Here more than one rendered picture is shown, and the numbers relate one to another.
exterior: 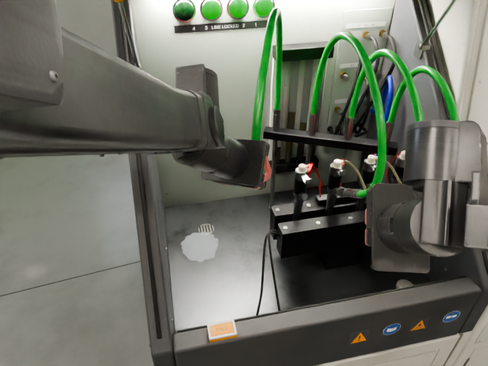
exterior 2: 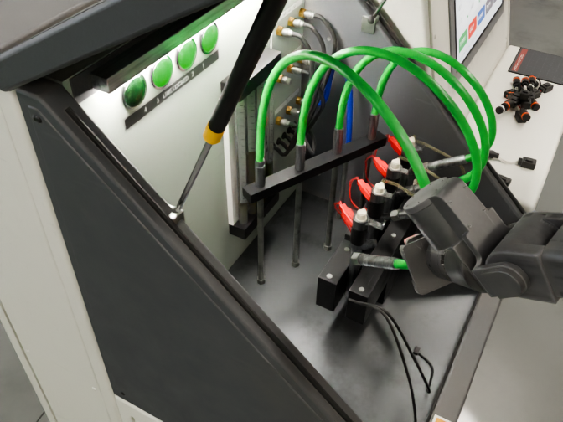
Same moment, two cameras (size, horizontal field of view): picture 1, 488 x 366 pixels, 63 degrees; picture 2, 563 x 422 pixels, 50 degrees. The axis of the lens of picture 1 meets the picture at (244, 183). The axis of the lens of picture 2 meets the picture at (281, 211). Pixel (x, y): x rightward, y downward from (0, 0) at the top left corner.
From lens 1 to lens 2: 66 cm
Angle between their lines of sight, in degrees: 38
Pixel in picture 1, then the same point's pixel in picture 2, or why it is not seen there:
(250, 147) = not seen: hidden behind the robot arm
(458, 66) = (417, 30)
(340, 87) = (276, 94)
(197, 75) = (466, 192)
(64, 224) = not seen: outside the picture
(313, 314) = (470, 350)
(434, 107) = (411, 80)
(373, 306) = (492, 303)
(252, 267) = (324, 358)
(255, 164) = not seen: hidden behind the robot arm
